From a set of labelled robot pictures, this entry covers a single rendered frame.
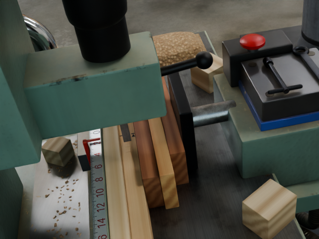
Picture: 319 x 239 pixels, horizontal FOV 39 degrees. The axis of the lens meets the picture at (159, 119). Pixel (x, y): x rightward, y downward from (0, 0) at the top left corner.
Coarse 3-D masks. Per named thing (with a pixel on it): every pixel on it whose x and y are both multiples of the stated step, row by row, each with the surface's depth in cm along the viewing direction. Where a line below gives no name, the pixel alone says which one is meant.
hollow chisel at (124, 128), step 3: (120, 126) 52; (123, 126) 53; (126, 126) 53; (123, 129) 53; (126, 129) 53; (123, 132) 53; (126, 132) 53; (129, 132) 53; (123, 135) 53; (126, 135) 53; (129, 135) 54; (123, 138) 54; (126, 138) 54; (129, 138) 54; (126, 141) 54
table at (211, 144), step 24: (192, 96) 68; (216, 144) 59; (216, 168) 56; (192, 192) 53; (216, 192) 53; (240, 192) 52; (312, 192) 55; (168, 216) 51; (192, 216) 51; (216, 216) 50; (240, 216) 50
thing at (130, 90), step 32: (32, 64) 47; (64, 64) 46; (96, 64) 45; (128, 64) 45; (32, 96) 45; (64, 96) 45; (96, 96) 46; (128, 96) 46; (160, 96) 47; (64, 128) 48; (96, 128) 48
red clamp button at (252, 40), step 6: (246, 36) 55; (252, 36) 55; (258, 36) 54; (240, 42) 54; (246, 42) 54; (252, 42) 54; (258, 42) 53; (264, 42) 54; (246, 48) 54; (252, 48) 54; (258, 48) 54
